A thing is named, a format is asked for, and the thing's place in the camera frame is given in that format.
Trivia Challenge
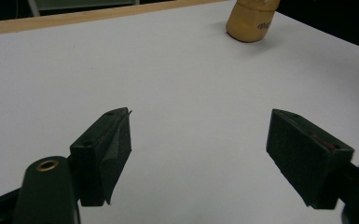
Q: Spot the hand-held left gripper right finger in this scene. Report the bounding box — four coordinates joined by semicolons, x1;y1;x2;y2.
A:
265;108;355;210

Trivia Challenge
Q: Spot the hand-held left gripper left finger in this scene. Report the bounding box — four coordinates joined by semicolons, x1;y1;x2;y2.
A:
69;106;133;207

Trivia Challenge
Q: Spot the tan pen holder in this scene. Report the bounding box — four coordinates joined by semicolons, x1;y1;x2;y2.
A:
225;0;282;44

